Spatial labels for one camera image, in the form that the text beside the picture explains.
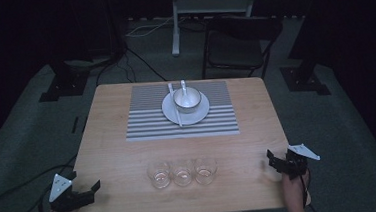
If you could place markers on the grey striped placemat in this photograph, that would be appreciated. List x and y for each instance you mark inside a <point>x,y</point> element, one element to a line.
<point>150,122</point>

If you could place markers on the white round plate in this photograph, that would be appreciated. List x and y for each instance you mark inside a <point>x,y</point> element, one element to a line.
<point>190,117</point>

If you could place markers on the white chopsticks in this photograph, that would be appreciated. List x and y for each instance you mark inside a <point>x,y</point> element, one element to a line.
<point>175,103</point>

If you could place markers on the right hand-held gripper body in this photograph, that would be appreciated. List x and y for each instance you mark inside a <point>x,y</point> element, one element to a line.
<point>298,160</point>

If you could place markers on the black folding chair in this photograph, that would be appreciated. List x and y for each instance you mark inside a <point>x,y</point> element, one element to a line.
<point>235,49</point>

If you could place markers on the white ceramic spoon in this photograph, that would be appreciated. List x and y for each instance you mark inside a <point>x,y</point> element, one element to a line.
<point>184,91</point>

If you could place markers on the white bowl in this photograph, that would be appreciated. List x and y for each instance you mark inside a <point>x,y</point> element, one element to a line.
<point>189,101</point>

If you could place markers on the black stand base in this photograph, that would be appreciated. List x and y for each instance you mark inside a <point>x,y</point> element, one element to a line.
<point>304,81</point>
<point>64,84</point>

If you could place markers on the white metal stand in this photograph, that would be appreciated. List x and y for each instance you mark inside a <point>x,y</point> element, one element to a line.
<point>209,6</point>

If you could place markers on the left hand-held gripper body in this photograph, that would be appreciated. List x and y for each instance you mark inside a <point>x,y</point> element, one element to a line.
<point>63,198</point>

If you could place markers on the person's right hand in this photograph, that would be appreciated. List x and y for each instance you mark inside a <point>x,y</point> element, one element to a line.
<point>296,195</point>

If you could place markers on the clear drinking glass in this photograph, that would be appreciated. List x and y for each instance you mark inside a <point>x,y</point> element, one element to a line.
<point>205,171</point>
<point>182,175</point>
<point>160,176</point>

